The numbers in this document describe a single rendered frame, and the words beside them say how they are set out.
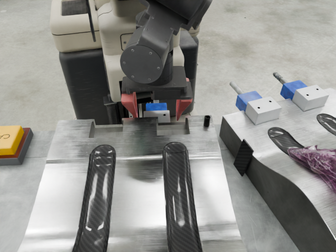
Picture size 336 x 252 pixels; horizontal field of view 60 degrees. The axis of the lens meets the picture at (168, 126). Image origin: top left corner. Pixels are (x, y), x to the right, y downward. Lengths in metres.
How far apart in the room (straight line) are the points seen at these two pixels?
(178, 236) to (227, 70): 1.99
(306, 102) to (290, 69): 1.85
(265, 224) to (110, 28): 0.58
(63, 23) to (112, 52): 0.29
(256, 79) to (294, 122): 1.68
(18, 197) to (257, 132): 0.42
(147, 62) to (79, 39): 0.73
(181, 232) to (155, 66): 0.21
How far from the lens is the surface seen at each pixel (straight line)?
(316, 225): 0.43
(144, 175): 0.42
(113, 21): 0.82
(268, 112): 0.55
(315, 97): 0.62
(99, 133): 0.52
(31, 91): 2.24
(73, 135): 0.49
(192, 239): 0.37
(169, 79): 0.49
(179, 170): 0.43
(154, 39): 0.37
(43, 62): 2.55
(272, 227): 0.50
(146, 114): 0.56
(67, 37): 1.10
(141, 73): 0.39
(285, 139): 0.55
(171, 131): 0.51
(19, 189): 0.57
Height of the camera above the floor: 1.22
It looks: 44 degrees down
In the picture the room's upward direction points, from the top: straight up
